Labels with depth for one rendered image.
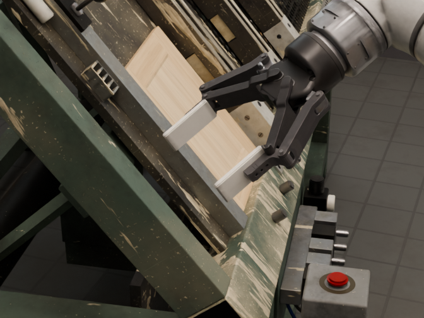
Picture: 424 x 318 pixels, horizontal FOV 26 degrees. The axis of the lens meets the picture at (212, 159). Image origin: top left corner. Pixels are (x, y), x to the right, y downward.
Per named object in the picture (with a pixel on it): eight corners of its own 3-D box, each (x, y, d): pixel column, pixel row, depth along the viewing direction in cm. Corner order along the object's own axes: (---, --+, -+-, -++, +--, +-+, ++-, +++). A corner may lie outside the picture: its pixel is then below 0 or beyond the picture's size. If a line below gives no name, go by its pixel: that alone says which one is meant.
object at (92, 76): (103, 102, 182) (113, 94, 181) (80, 75, 180) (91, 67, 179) (109, 94, 185) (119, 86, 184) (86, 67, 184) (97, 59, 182)
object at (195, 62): (205, 84, 224) (214, 78, 223) (185, 59, 222) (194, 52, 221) (207, 79, 226) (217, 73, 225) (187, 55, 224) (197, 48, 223)
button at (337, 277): (346, 293, 171) (347, 284, 170) (325, 291, 172) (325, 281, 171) (348, 281, 174) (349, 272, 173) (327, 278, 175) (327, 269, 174)
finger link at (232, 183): (270, 160, 107) (273, 163, 106) (224, 200, 106) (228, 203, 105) (259, 144, 105) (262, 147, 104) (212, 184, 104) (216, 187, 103)
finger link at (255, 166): (281, 149, 106) (295, 161, 103) (248, 178, 105) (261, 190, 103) (276, 141, 105) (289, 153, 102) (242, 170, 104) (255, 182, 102)
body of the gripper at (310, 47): (295, 19, 113) (238, 67, 112) (335, 43, 106) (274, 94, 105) (319, 61, 117) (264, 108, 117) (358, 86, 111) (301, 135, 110)
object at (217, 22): (227, 43, 249) (236, 36, 247) (209, 19, 247) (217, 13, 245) (229, 39, 251) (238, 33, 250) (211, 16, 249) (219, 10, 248)
